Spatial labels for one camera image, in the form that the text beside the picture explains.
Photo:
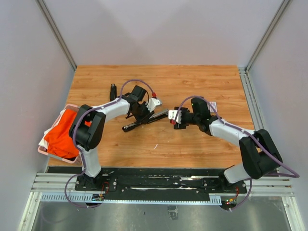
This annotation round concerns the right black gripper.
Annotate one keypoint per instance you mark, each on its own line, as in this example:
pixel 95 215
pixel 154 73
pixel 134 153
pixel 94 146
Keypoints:
pixel 182 125

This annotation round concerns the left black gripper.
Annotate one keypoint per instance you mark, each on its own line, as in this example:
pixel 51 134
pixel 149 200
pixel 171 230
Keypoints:
pixel 144 119

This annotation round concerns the black stapler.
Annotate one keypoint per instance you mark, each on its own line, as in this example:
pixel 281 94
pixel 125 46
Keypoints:
pixel 113 92
pixel 155 117

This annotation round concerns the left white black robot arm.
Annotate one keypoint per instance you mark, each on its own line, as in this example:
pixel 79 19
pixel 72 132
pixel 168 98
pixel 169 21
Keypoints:
pixel 87 131

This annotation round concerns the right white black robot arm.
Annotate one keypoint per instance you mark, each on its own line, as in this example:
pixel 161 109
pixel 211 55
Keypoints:
pixel 258 152

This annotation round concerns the staple box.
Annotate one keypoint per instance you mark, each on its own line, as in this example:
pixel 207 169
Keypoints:
pixel 212 106

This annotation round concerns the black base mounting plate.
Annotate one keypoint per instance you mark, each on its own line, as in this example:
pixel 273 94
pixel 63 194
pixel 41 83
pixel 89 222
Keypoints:
pixel 159 184

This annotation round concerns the orange cloth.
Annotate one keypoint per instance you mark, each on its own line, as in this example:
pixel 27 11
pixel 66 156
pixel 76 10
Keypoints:
pixel 60 143

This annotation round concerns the white cloth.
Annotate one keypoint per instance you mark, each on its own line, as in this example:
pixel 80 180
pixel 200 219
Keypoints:
pixel 43 143

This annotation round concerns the pink plastic basket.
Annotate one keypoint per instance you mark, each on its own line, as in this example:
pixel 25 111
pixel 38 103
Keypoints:
pixel 76 160

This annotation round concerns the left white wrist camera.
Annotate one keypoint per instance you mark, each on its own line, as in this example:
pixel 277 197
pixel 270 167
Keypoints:
pixel 153 103

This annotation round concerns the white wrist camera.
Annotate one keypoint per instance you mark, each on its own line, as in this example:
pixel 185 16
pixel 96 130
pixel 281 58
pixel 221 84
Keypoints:
pixel 175 115
pixel 153 103

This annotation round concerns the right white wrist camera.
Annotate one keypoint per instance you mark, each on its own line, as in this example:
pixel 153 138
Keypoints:
pixel 175 115

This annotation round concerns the grey cable duct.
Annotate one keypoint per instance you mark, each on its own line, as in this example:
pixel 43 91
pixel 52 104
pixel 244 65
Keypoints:
pixel 90 198

